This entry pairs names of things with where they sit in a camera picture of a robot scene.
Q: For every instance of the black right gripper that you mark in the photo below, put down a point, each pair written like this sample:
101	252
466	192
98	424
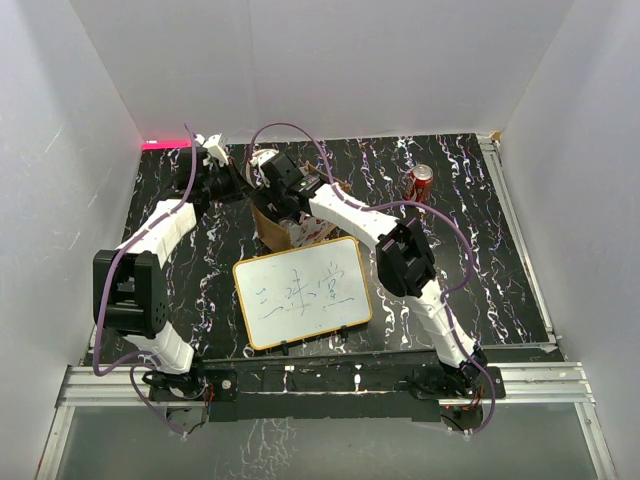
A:
264	198

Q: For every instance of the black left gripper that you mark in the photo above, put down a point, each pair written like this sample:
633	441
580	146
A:
241	188

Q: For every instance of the printed canvas tote bag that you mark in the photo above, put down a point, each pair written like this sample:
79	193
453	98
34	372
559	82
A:
310	229

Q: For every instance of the red cola can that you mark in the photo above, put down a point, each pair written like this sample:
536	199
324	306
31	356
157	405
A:
419	183

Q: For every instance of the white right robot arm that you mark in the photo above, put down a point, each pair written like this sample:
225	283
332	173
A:
405	262

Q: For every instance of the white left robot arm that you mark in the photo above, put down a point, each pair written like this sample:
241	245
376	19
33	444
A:
129	284

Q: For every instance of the pink tape strip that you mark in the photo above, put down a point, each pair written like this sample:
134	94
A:
165	145

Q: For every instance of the yellow framed whiteboard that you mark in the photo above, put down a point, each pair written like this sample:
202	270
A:
300	293

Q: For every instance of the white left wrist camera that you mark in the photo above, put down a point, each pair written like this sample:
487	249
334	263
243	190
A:
211	150

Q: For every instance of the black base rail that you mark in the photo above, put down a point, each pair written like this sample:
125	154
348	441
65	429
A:
409	384

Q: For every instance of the aluminium frame rail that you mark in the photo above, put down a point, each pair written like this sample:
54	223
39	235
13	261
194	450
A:
114	393

